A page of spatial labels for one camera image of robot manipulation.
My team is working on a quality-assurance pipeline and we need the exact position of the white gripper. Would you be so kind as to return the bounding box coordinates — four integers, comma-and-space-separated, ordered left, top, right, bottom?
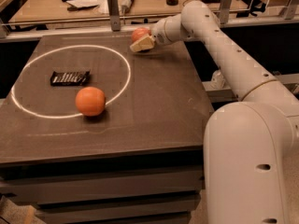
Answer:
130, 19, 168, 52

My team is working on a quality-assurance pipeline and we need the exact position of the red apple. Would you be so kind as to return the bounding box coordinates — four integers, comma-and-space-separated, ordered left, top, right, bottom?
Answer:
131, 27, 151, 43

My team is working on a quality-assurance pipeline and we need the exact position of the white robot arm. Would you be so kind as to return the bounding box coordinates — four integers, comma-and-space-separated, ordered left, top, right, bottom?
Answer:
131, 1, 299, 224

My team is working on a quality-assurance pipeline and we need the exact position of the white paper stack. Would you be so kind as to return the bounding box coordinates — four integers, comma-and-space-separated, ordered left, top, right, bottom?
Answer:
66, 0, 100, 8

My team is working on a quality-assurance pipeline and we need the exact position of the black snack bar wrapper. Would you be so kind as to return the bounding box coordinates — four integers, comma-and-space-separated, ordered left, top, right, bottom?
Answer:
50, 71, 90, 86

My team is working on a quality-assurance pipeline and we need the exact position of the orange fruit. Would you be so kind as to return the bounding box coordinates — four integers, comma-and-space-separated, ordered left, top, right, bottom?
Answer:
75, 87, 106, 117

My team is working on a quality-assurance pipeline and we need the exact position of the left metal post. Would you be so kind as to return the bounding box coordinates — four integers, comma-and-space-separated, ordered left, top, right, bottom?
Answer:
107, 0, 121, 32

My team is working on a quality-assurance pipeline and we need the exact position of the grey metal rail shelf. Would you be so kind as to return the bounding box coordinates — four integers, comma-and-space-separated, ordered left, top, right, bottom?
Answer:
202, 73, 299, 103

